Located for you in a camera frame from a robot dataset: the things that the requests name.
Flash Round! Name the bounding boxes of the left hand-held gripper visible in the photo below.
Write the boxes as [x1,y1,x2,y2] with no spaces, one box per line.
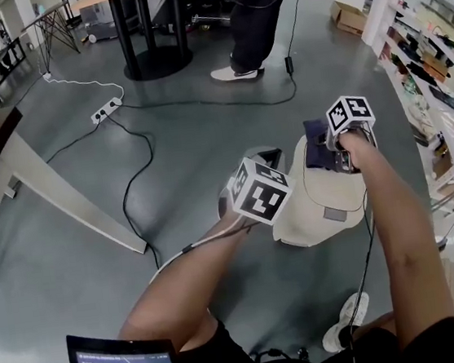
[210,146,298,233]

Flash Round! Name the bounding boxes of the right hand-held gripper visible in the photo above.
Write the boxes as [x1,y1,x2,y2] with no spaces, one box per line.
[310,92,382,178]

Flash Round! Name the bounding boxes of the purple cloth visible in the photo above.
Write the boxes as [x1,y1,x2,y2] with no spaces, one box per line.
[300,117,339,171]

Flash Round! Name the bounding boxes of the beige pedal trash bin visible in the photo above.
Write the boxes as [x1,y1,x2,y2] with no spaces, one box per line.
[261,126,377,252]

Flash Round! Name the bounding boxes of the person's left forearm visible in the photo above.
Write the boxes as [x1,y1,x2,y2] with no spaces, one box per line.
[104,211,280,359]

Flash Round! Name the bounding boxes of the person's right forearm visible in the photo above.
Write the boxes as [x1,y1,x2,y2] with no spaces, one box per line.
[337,120,454,337]

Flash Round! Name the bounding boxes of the black keyboard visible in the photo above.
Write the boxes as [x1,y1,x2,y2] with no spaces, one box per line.
[428,82,454,116]

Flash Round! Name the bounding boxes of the white shelving unit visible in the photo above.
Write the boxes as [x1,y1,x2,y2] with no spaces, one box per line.
[356,0,454,224]

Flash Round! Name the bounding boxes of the cardboard box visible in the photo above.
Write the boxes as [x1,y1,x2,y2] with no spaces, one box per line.
[329,0,370,38]

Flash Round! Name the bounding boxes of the white power strip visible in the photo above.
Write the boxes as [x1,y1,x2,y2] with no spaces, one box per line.
[88,96,126,125]

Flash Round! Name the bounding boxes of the person's right white sneaker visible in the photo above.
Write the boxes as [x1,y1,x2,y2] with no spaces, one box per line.
[317,291,376,354]

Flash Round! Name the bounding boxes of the round wooden table black legs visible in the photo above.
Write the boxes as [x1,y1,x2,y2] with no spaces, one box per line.
[68,0,231,88]

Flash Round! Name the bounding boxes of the plastic-wrapped machine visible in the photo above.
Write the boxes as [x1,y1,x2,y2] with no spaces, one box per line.
[80,3,120,43]

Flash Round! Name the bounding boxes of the white desk with brown top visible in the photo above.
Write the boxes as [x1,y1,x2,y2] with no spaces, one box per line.
[0,91,152,287]

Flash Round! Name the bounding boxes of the black adapter cable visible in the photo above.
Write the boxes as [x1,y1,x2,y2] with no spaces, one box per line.
[108,0,320,124]

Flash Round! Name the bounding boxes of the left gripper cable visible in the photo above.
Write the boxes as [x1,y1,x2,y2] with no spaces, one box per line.
[140,214,259,286]

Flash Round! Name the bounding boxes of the black floor cable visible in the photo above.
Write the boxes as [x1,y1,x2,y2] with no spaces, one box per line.
[41,109,169,280]

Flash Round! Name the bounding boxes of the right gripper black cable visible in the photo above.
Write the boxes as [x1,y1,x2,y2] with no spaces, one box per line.
[329,191,392,352]

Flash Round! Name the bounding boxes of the white power cable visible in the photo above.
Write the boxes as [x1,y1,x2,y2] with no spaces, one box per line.
[42,64,127,113]

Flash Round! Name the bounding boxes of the wire-legged side table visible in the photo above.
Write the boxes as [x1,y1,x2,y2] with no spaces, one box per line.
[16,0,83,77]

